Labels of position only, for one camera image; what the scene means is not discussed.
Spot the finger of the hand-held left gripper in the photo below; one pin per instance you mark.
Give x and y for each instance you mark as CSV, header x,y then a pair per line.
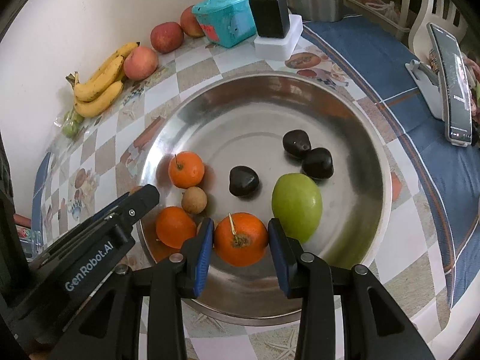
x,y
140,204

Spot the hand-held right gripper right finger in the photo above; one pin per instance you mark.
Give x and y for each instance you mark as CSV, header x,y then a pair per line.
x,y
279,266

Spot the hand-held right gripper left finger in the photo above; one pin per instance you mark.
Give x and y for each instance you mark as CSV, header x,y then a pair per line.
x,y
204,255

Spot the orange mandarin with stem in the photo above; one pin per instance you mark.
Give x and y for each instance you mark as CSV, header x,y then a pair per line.
x,y
186,170

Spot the large steel bowl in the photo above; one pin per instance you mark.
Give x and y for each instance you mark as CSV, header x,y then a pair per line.
x,y
243,120

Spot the glass mug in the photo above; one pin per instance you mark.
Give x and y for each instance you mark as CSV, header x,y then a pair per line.
x,y
30,242

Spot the dark furniture panel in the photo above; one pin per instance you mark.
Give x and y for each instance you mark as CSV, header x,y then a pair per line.
x,y
7,195

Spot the plastic bag of green fruit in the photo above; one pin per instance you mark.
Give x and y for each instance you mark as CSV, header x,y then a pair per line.
x,y
71,124

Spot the bunch of yellow bananas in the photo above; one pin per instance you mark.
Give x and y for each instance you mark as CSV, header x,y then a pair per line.
x,y
97,105

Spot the checkered printed tablecloth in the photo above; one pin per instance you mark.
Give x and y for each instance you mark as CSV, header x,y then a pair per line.
x,y
412,232

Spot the pale red apple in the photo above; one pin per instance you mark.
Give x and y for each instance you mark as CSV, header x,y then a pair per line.
x,y
140,63

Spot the teal plastic box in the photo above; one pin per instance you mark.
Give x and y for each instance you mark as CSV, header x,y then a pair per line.
x,y
225,18

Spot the white socket block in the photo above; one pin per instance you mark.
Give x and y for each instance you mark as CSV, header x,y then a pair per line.
x,y
277,48

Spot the black power adapter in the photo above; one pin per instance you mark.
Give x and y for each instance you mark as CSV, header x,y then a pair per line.
x,y
269,14

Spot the grey phone stand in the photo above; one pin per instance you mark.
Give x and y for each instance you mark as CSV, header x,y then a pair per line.
x,y
425,82

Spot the smartphone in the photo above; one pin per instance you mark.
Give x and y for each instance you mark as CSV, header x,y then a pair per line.
x,y
452,82

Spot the knotted plastic bag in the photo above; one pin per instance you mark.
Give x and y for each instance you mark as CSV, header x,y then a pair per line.
x,y
378,6

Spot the white chair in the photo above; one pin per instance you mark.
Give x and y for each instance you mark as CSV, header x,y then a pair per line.
x,y
437,3

